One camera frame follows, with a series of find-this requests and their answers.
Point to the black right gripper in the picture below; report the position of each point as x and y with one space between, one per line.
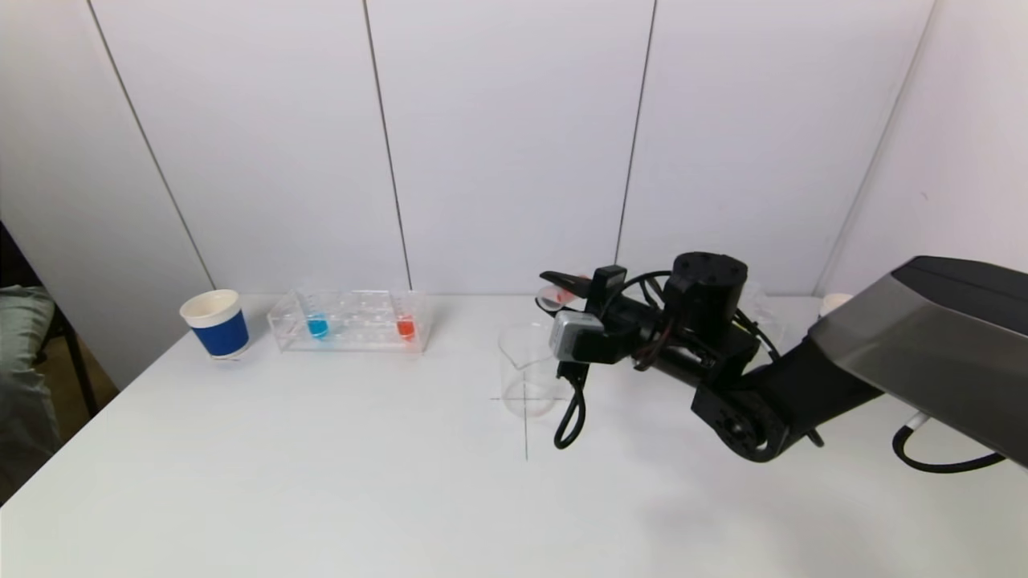
604 290

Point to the white-labelled clear plastic tube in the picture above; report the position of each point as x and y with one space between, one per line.
554 299

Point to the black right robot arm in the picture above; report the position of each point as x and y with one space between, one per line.
923 337

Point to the clear glass beaker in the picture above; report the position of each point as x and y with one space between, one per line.
522 377

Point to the clear tube, red pigment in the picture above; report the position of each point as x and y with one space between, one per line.
406 328

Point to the clear acrylic tube rack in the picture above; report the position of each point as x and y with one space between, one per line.
767 321
361 329

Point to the clear tube, blue pigment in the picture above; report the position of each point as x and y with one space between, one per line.
318 327

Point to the blue white paper cup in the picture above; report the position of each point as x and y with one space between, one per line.
221 333
835 303

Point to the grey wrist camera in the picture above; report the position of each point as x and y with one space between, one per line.
574 337

